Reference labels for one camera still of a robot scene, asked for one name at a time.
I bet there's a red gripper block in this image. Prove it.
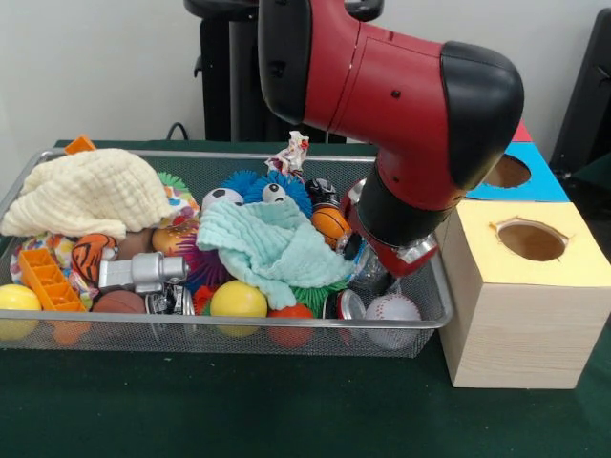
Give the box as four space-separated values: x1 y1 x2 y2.
340 180 439 298

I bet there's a crushed clear plastic bottle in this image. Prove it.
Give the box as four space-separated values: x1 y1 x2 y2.
350 245 403 293

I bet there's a mint green waffle cloth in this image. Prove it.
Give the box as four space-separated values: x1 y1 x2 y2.
195 199 357 309

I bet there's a cream waffle cloth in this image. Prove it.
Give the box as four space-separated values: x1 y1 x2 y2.
0 147 174 239

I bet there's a wooden box with three holes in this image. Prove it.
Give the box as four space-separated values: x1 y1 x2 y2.
434 118 611 390

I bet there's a shallow clear mesh bin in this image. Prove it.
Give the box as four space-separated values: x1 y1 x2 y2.
0 147 454 357

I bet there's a crushed red can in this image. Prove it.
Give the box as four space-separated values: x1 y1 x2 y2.
323 288 368 320

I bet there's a white toy baseball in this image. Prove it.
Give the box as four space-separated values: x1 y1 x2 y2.
365 293 422 349

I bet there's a small orange basketball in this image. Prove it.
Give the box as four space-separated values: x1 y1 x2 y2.
310 205 353 249

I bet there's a plain orange ball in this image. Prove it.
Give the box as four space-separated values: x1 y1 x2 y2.
267 302 316 348

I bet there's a yellow ball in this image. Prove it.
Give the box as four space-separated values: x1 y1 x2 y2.
0 284 43 341
209 280 269 336

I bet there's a dark green tablecloth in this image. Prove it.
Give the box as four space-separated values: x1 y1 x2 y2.
0 138 611 458

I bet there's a silver plastic toy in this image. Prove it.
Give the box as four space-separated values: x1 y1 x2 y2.
97 251 190 295

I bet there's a black chair back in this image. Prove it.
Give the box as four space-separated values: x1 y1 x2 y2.
548 8 611 180

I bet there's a long orange toy brick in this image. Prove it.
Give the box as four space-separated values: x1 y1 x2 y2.
17 246 92 344

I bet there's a black cable loop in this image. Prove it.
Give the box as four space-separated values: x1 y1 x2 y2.
165 122 204 142

